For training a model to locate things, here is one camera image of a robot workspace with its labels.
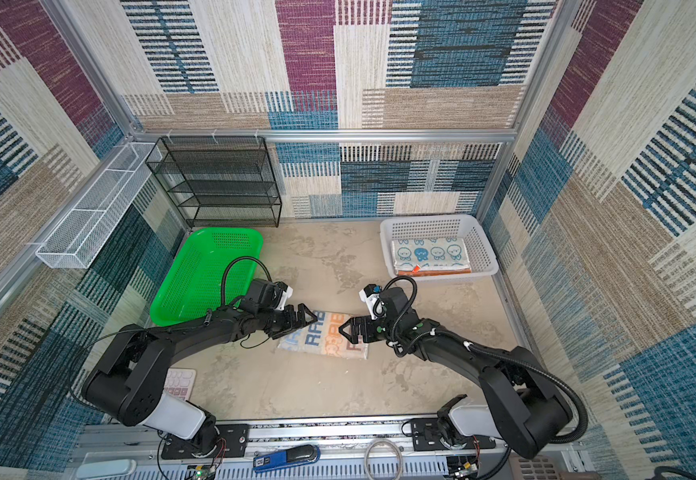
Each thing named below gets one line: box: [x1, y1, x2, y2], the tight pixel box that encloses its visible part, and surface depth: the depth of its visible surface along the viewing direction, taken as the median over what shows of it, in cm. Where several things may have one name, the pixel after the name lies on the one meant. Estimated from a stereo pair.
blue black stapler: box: [252, 444, 321, 472], surface depth 69 cm
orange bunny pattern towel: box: [397, 266, 472, 276], surface depth 104 cm
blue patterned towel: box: [391, 238, 471, 272], surface depth 107 cm
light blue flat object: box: [76, 459, 137, 479], surface depth 71 cm
